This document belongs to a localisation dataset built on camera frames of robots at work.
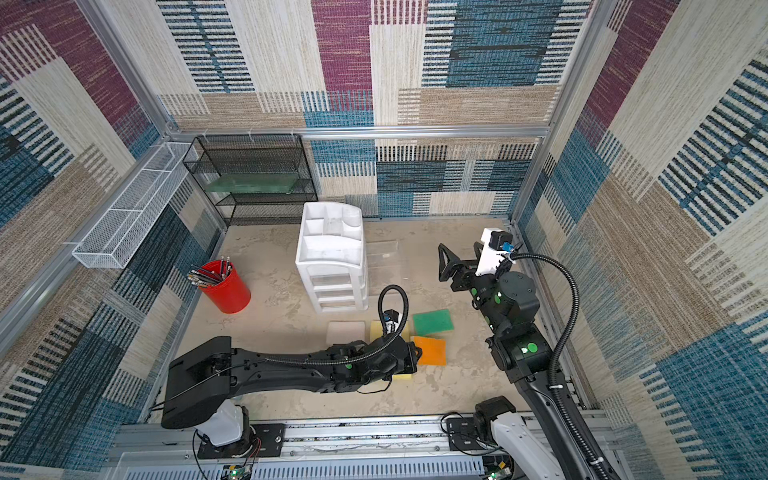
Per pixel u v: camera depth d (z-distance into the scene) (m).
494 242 0.53
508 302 0.47
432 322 0.92
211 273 0.84
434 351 0.81
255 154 1.02
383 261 1.08
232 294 0.92
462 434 0.73
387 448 0.73
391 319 0.71
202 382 0.42
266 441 0.73
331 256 0.85
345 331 0.89
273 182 1.02
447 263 0.58
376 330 0.70
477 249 0.67
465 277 0.57
